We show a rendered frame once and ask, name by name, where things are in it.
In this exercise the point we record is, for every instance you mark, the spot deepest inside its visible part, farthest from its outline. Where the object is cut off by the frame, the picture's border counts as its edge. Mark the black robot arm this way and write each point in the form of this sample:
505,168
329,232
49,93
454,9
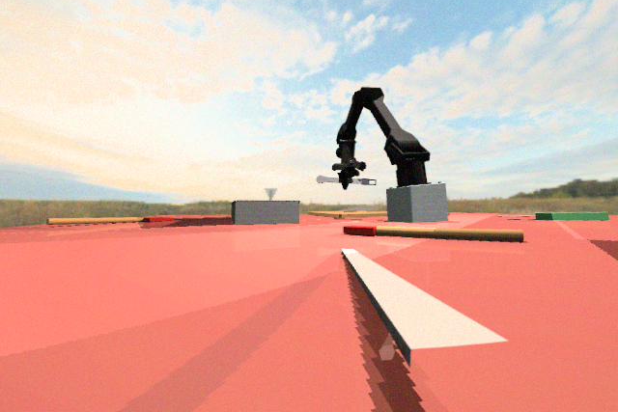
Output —
402,147

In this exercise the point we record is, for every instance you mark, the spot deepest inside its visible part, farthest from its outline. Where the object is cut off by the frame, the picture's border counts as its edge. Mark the white rectangular roasting tin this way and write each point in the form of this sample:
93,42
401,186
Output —
265,212

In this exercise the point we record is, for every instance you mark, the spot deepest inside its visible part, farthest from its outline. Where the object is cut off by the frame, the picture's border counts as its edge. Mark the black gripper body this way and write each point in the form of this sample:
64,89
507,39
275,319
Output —
343,166

